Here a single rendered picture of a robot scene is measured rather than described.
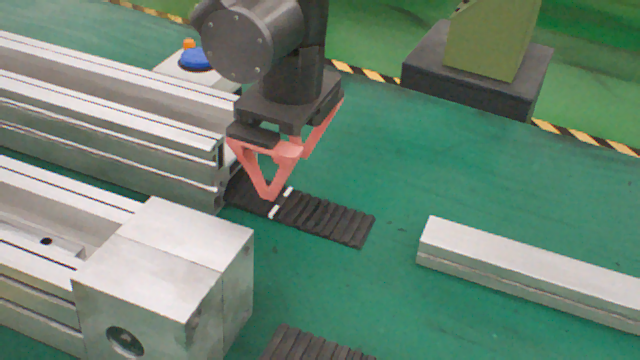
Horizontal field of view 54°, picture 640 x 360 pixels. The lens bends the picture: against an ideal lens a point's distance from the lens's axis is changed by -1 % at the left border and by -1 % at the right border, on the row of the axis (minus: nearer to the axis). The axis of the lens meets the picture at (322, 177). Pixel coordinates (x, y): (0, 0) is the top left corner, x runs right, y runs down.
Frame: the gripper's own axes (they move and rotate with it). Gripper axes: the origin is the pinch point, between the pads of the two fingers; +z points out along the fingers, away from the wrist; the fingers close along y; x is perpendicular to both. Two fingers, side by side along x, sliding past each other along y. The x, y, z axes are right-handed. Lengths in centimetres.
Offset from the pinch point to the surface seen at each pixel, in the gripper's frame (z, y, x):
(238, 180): 3.8, -0.6, -5.6
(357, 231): 4.3, 0.5, 8.3
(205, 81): -1.5, -9.2, -14.5
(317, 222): 4.2, 1.1, 4.3
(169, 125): -4.0, 3.7, -10.6
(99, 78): -3.0, -1.8, -23.2
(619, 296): 1.5, 0.9, 32.3
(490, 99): 6.9, -38.3, 15.2
